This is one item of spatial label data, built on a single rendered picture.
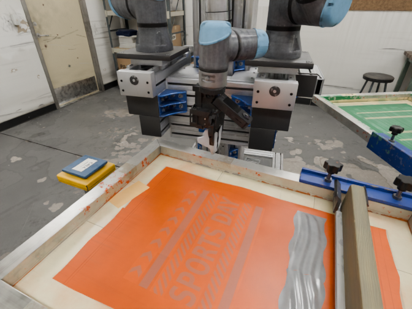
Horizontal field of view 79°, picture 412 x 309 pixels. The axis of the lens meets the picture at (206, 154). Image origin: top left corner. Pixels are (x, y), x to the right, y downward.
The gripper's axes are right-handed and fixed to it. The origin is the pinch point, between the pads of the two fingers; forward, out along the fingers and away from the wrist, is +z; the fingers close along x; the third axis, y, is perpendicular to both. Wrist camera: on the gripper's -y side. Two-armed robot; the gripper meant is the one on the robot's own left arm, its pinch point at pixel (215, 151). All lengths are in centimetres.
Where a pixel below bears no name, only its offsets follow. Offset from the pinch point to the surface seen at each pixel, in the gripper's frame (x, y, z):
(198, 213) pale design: 21.2, -4.1, 5.4
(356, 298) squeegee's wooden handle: 34.5, -35.9, -3.6
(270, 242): 22.2, -22.4, 5.3
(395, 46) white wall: -353, -109, 7
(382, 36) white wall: -353, -91, -3
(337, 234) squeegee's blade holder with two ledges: 17.6, -35.0, 1.2
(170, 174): 10.1, 10.2, 5.6
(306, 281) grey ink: 28.6, -30.4, 4.8
